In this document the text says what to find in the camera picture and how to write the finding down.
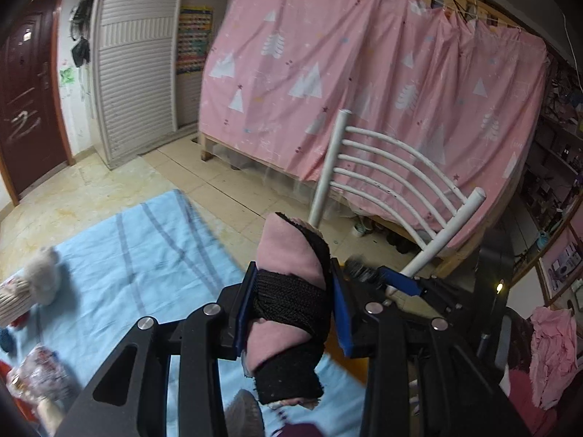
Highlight dark red door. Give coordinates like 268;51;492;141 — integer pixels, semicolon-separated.
0;0;74;206

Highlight white metal chair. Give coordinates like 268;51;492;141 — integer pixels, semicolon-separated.
309;110;487;278

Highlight dark purple cloth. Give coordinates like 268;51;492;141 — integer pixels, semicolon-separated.
281;423;329;437

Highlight black bags hanging on wall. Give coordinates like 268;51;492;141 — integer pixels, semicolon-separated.
68;0;97;68

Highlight pink tree print bed curtain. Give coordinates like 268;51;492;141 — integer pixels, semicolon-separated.
199;0;548;250

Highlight red snack packet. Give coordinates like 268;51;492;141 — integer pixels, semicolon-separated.
7;346;77;403

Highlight colourful wall poster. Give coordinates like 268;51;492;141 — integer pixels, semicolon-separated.
175;5;214;74

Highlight crumpled pink cloth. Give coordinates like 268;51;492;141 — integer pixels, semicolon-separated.
528;307;580;411

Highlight cluttered wooden shelf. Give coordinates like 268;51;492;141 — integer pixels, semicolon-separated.
514;50;583;312

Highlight dark shoes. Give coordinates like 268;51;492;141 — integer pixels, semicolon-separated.
386;232;425;256

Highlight light blue striped cloth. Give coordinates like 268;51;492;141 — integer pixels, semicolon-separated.
0;189;371;437

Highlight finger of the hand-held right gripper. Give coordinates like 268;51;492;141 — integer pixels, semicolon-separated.
345;259;422;299

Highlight pink and black sock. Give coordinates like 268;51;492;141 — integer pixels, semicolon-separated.
243;212;332;409

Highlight beige knit pompom hat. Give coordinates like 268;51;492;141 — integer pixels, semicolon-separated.
0;246;63;329

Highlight white louvered wardrobe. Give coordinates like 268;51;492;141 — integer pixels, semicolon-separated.
91;0;189;170

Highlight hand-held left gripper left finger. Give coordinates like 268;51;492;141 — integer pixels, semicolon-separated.
55;261;258;437

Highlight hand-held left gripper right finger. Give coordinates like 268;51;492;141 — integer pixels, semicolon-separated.
330;257;529;437

